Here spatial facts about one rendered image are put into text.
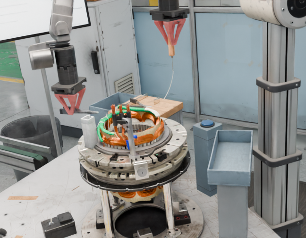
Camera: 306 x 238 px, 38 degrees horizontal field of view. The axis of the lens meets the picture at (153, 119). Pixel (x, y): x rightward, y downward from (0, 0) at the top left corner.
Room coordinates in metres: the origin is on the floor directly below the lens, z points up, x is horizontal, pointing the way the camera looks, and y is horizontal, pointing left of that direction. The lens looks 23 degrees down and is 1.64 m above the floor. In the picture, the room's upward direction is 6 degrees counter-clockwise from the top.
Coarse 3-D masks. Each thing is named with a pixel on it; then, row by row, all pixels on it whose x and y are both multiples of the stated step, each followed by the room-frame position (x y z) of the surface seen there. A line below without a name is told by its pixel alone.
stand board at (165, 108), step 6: (138, 96) 1.61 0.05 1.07; (150, 96) 1.59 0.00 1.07; (126, 102) 1.55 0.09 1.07; (144, 102) 1.53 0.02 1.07; (150, 102) 1.53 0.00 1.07; (162, 102) 1.51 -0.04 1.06; (168, 102) 1.51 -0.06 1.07; (174, 102) 1.50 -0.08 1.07; (180, 102) 1.49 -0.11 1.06; (150, 108) 1.47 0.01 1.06; (156, 108) 1.46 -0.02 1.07; (162, 108) 1.46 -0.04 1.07; (168, 108) 1.45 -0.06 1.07; (174, 108) 1.45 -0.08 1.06; (180, 108) 1.48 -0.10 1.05; (162, 114) 1.40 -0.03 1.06; (168, 114) 1.42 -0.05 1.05
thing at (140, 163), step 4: (140, 160) 1.02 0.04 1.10; (144, 160) 1.02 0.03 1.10; (136, 164) 1.01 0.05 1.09; (140, 164) 1.01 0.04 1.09; (144, 164) 1.01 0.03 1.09; (136, 168) 1.01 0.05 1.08; (136, 172) 1.01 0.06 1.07; (148, 172) 1.01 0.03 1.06; (136, 176) 1.01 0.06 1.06; (144, 176) 1.01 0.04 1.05; (148, 176) 1.01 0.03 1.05
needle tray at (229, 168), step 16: (224, 144) 1.20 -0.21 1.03; (240, 144) 1.19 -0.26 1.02; (224, 160) 1.11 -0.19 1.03; (240, 160) 1.10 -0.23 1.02; (208, 176) 0.99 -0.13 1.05; (224, 176) 0.98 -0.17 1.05; (240, 176) 0.97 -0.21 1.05; (224, 192) 1.05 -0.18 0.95; (240, 192) 1.04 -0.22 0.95; (224, 208) 1.05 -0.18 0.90; (240, 208) 1.04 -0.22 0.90; (224, 224) 1.05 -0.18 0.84; (240, 224) 1.04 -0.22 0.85
